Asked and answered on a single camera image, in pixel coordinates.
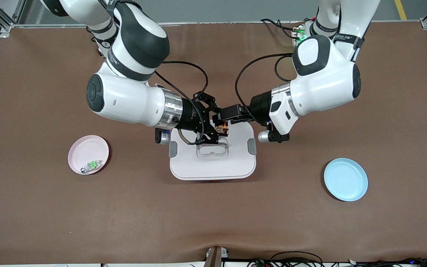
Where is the white lidded storage box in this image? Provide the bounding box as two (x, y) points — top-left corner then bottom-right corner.
(169, 121), (257, 181)

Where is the brown table cover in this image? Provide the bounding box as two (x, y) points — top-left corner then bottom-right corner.
(0, 22), (427, 265)

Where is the light blue round plate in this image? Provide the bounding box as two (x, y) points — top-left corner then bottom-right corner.
(324, 158), (368, 202)

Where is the pink round plate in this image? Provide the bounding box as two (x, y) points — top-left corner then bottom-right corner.
(67, 135), (109, 175)

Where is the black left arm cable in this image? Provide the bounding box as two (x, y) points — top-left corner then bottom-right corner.
(235, 53), (296, 112)

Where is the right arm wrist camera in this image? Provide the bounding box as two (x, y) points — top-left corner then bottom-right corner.
(155, 128), (172, 145)

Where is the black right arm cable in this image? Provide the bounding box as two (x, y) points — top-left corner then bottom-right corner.
(153, 60), (209, 146)

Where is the black cable at arm base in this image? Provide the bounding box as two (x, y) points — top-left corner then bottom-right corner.
(260, 18), (305, 39)

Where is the green and white switch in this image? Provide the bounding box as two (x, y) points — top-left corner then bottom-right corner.
(80, 160), (103, 174)

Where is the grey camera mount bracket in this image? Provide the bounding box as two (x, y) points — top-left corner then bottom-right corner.
(203, 246), (229, 267)

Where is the black looped cable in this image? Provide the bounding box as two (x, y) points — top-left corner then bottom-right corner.
(269, 251), (324, 267)

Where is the black cable bundle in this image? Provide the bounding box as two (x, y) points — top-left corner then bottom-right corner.
(347, 257), (427, 267)

